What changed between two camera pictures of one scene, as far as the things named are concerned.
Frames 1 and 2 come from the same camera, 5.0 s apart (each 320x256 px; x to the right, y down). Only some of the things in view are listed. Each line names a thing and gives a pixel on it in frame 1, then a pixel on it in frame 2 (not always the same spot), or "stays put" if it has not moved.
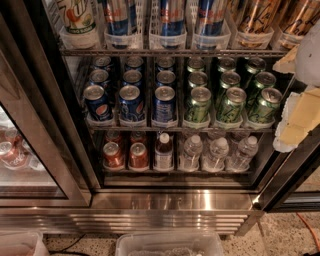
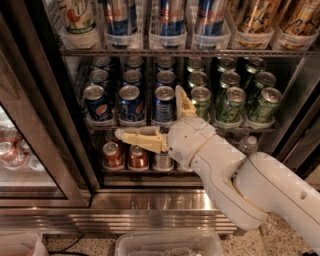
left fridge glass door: x=40 y=165 stays put
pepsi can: x=131 y=107 stays put
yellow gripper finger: x=300 y=115 -> x=183 y=105
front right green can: x=264 y=110 stays put
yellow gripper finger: x=287 y=64 -> x=144 y=136
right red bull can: x=210 y=17 stays put
